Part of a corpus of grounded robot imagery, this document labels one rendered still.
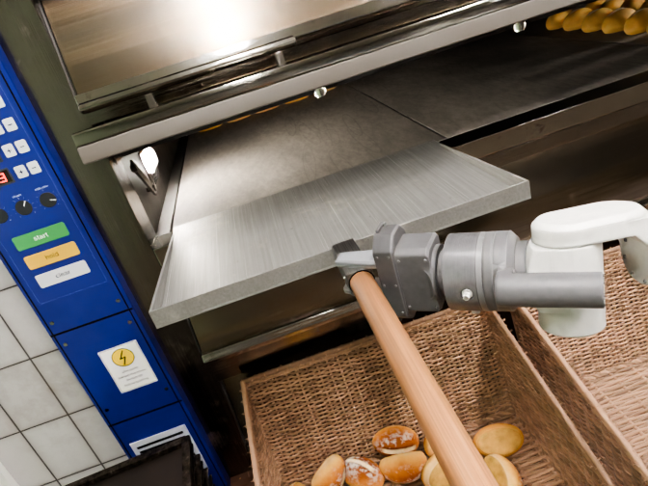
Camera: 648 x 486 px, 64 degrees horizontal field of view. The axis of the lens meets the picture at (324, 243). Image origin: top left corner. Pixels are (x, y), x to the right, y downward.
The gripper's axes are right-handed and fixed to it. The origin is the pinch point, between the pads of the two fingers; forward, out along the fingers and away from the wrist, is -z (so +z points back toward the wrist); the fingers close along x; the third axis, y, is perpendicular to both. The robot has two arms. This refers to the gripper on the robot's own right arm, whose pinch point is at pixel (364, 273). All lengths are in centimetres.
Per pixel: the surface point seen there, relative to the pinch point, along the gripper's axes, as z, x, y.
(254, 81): -16.4, 22.8, -15.1
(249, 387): -40, -36, -12
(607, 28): 30, 0, -118
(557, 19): 17, 1, -141
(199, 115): -23.5, 20.9, -9.7
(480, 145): 6.5, -3.2, -48.7
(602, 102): 28, -3, -63
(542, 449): 14, -61, -26
